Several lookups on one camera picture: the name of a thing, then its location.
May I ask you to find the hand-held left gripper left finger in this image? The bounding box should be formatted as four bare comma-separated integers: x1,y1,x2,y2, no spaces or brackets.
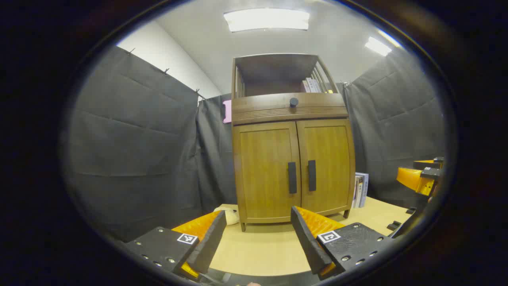
126,211,227,280

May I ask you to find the wooden shoe cabinet door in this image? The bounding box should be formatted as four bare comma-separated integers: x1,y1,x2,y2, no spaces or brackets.
233,121,301,223
296,118,355,215

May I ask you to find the wooden cabinet drawer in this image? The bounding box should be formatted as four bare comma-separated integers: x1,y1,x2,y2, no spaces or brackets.
232,93,349,126

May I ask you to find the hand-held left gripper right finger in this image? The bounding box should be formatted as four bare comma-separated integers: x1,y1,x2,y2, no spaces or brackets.
291,206,391,280

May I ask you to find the large ceiling light panel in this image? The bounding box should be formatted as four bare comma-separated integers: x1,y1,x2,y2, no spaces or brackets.
223,8,310,33

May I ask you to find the cream soft object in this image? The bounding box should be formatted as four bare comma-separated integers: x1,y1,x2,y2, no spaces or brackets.
214,206,240,226

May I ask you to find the black backdrop cloth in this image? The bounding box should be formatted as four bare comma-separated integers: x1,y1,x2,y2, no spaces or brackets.
62,46,447,243

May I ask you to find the wooden double-door shoe cabinet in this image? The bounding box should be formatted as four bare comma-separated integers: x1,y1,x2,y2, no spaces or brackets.
231,53,356,232

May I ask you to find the grey-blue cover book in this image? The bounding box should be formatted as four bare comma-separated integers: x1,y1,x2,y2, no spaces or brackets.
358,172,369,208

